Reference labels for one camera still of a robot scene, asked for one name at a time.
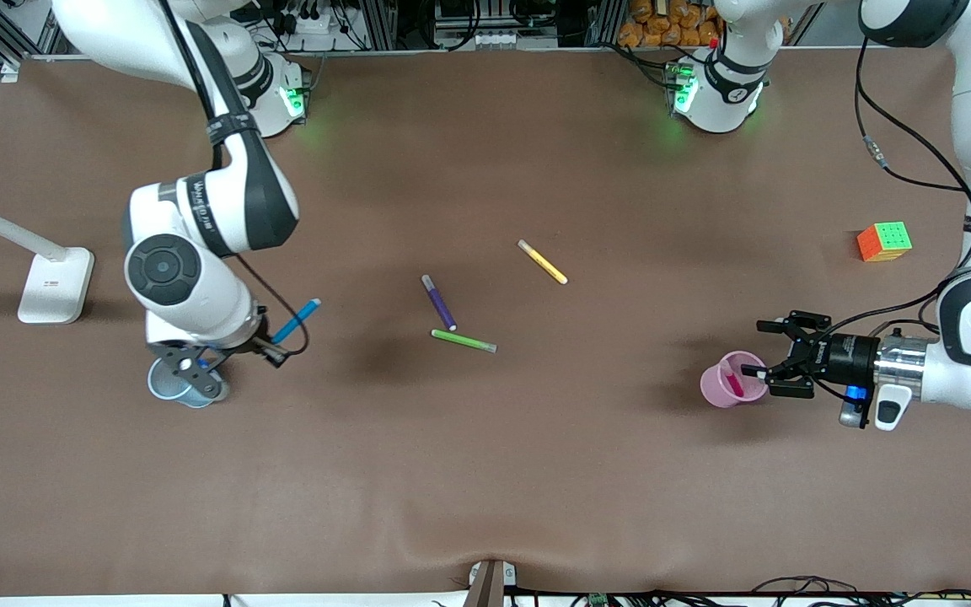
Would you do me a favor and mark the blue marker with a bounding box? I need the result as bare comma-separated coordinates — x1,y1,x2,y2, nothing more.
270,298,323,346

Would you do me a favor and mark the light blue ribbed cup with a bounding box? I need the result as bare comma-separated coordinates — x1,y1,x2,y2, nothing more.
147,354,229,410

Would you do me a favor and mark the pink ribbed cup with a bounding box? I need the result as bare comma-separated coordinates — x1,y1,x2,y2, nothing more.
700,350,770,409

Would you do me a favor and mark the multicolour puzzle cube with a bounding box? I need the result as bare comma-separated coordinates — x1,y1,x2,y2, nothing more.
856,221,914,263

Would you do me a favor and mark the white desk lamp stand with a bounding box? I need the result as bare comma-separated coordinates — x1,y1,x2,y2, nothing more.
0,192,96,325

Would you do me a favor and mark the purple marker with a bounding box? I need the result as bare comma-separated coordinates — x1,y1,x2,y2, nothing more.
421,274,459,332

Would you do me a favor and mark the green marker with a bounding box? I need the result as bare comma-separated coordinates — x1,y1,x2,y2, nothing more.
431,329,499,354

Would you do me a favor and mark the brown table mat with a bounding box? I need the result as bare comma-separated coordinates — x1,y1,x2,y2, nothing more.
0,46,971,601

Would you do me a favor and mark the yellow marker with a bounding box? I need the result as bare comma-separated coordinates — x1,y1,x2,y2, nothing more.
517,239,570,286

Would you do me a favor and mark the large white power strip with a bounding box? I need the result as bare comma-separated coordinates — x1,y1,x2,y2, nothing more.
282,7,368,53

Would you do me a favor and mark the orange snack pile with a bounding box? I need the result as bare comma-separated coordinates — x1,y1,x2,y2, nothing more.
618,0,722,49

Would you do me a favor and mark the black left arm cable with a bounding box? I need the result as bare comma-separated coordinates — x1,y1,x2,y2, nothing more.
823,34,971,338

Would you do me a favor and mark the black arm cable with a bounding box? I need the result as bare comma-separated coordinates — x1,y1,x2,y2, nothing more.
157,0,311,359
823,34,971,338

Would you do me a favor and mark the black floor cable bundle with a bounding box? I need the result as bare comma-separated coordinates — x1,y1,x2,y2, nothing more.
751,576,971,607

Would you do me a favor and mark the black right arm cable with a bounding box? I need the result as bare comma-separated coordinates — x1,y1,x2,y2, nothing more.
157,0,311,359

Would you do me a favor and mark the brown post with bracket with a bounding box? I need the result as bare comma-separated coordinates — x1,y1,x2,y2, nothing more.
462,558,518,607

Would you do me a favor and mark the aluminium frame profile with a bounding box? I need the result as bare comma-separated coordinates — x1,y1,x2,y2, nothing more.
0,0,61,83

